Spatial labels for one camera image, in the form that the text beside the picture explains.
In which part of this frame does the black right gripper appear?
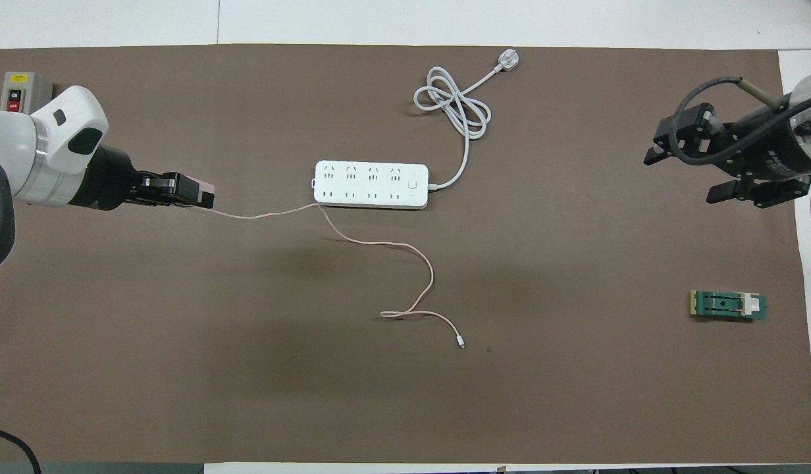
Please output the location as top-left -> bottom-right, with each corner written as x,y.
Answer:
644,103 -> 811,208

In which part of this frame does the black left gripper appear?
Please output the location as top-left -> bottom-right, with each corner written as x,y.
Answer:
70,146 -> 215,211

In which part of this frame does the pink charging cable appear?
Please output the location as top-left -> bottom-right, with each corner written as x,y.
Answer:
211,203 -> 467,348

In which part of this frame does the white power strip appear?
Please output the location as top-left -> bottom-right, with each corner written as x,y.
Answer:
313,160 -> 430,210

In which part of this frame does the brown paper table mat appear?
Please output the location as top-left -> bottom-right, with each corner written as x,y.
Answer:
0,43 -> 811,465

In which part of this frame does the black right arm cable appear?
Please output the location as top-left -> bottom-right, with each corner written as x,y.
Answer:
669,77 -> 811,251

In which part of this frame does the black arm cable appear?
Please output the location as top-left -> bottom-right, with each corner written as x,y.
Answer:
669,77 -> 811,251
0,427 -> 41,474

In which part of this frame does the grey on-off switch box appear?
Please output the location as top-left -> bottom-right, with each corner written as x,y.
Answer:
3,71 -> 54,114

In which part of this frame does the white power cord with plug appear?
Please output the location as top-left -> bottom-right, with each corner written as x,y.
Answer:
413,49 -> 520,192

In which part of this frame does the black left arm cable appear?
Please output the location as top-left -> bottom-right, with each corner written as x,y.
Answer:
0,427 -> 41,474

